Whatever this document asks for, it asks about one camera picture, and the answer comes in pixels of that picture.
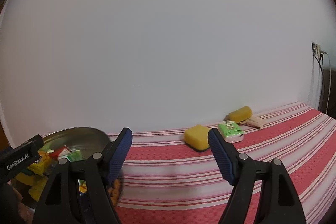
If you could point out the wall power socket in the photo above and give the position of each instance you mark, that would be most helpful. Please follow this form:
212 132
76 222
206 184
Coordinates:
316 50

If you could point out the red snack packet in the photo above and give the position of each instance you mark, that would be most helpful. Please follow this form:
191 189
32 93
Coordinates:
60 152

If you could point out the plain yellow sponge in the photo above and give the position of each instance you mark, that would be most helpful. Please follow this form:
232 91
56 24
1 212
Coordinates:
197 137

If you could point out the yellow sponge by wall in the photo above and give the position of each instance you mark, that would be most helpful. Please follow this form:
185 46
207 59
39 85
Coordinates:
240 114

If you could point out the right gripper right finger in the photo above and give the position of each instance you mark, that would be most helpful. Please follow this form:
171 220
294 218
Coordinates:
278 201

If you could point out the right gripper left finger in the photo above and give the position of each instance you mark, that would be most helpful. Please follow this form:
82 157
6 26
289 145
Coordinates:
77 192

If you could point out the light green tissue pack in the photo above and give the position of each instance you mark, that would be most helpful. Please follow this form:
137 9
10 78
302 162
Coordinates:
230 131

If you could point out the yellow cracker packet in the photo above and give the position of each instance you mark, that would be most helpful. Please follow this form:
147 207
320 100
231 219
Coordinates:
37 174

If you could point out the round metal cookie tin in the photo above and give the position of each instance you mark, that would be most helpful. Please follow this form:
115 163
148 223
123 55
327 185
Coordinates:
88 141

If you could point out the beige snack packet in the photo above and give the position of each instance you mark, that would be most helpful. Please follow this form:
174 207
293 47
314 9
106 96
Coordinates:
254 122

